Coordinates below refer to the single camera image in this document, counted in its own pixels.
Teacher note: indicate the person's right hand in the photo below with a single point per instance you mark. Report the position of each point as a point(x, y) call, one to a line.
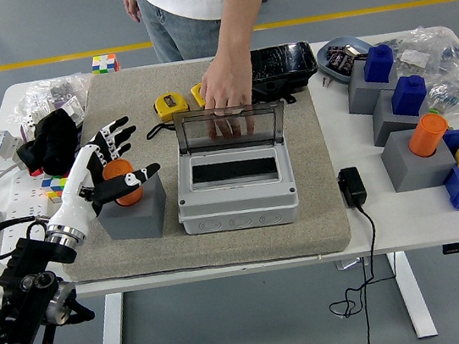
point(131, 4)

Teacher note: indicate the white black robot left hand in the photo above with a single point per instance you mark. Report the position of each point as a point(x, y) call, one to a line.
point(74, 194)

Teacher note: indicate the person's left hand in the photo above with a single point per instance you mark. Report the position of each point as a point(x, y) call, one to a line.
point(226, 87)

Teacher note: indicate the orange cylinder battery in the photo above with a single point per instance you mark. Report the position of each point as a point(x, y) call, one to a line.
point(118, 169)
point(427, 135)

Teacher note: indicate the grey block with round hole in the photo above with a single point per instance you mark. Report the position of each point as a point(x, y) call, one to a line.
point(142, 222)

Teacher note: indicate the grey electrical box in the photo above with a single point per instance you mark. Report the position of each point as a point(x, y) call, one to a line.
point(240, 217)

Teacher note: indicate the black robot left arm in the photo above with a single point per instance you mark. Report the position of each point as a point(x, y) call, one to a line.
point(20, 295)

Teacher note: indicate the person's left forearm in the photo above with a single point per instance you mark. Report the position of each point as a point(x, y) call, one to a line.
point(242, 16)

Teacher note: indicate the colourful puzzle cube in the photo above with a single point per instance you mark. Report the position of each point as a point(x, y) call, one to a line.
point(105, 64)
point(54, 191)

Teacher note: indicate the white power strip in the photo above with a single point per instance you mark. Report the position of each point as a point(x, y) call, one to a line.
point(23, 196)

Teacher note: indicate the black cloth glove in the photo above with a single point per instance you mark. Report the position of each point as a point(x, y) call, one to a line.
point(56, 140)

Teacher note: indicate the black plastic tray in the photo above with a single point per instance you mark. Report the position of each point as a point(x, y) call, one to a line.
point(282, 62)

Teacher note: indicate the white table leg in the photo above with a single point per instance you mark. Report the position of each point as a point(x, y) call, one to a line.
point(413, 296)
point(112, 338)

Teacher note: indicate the grey-brown mat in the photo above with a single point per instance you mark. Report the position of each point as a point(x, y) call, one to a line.
point(125, 101)

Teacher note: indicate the small grey metal clip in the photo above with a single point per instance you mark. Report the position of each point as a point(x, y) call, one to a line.
point(326, 81)

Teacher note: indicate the dark packets in dish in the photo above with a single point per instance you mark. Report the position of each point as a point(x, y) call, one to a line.
point(338, 61)

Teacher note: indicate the blue-grey dish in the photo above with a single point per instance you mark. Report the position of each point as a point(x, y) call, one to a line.
point(339, 42)

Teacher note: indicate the small silver packet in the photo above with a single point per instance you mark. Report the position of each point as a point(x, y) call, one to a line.
point(351, 50)

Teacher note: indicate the grey block holder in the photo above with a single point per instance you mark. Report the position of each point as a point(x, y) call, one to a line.
point(404, 169)
point(385, 124)
point(362, 95)

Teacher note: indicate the blue block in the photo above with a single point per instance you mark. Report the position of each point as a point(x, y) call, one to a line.
point(379, 63)
point(409, 97)

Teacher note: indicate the black power adapter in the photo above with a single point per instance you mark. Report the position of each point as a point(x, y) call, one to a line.
point(351, 187)

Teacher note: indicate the clear bag with white label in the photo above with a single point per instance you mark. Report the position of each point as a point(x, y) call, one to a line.
point(412, 56)

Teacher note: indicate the small green object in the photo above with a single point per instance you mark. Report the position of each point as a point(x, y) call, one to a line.
point(434, 111)

